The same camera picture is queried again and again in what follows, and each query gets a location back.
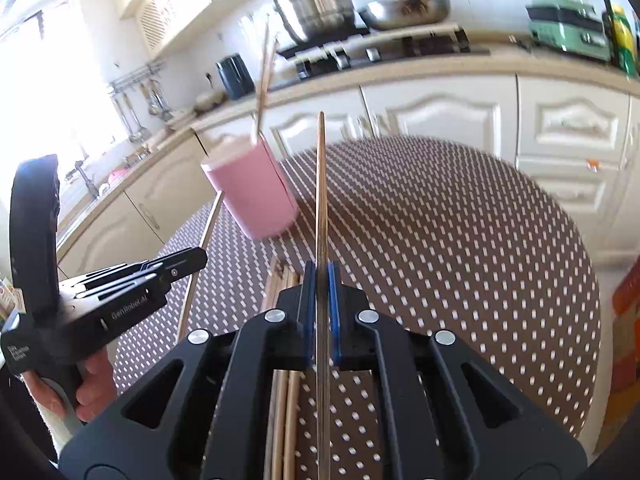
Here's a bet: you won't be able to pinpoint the stainless steel steamer pot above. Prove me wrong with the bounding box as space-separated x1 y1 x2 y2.
271 0 362 43

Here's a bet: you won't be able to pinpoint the metal ladle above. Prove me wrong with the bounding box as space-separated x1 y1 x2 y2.
117 95 151 146

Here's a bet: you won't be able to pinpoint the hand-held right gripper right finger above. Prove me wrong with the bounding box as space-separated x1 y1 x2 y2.
327 262 588 480

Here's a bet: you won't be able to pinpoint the cream lattice door wall cabinet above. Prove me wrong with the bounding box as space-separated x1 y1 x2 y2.
114 0 213 60

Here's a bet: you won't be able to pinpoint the bunch of wooden chopsticks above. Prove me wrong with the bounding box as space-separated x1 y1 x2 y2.
261 255 303 480

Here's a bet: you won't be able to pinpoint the metal wall rack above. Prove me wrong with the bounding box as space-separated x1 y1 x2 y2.
107 60 168 96

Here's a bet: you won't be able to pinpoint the kitchen window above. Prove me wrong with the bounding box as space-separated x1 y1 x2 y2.
0 0 118 201

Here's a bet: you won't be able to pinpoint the metal spoon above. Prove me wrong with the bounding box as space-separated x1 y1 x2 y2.
145 82 173 121

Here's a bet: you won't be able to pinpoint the metal faucet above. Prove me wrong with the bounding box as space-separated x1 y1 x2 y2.
65 160 98 198

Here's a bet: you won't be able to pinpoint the beige kitchen countertop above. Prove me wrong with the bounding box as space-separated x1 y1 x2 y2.
55 35 640 256

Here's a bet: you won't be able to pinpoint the beige bowl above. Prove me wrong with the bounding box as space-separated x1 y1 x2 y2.
192 91 226 113

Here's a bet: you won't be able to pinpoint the dark blue kettle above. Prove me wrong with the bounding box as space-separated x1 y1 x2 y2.
216 54 255 101

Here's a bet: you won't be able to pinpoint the dark glass bottle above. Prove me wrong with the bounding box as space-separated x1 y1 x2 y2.
601 0 618 63

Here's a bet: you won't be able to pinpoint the cream base cabinets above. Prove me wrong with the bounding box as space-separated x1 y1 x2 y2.
55 72 640 281

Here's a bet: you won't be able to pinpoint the green countertop appliance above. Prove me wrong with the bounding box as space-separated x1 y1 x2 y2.
525 0 613 63

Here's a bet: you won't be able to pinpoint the person's left hand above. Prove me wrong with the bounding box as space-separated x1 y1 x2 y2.
22 345 120 423

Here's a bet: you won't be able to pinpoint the black glass gas stove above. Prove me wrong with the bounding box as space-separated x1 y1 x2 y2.
277 25 493 81

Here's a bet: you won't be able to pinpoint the polka dot round table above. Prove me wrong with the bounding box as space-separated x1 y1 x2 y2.
112 135 602 480

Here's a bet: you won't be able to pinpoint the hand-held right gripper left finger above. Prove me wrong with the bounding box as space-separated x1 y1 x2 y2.
59 261 318 480

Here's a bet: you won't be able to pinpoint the pink cup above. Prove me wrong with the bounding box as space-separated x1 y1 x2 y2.
200 139 300 241

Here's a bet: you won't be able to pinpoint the single wooden chopstick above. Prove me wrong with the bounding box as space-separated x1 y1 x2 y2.
176 190 224 342
252 14 272 145
257 39 280 111
314 111 333 480

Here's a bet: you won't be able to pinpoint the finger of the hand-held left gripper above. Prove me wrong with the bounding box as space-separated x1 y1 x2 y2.
72 254 209 308
131 247 208 269

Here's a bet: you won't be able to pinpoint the yellow green bottle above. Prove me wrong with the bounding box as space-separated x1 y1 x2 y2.
611 2 640 78

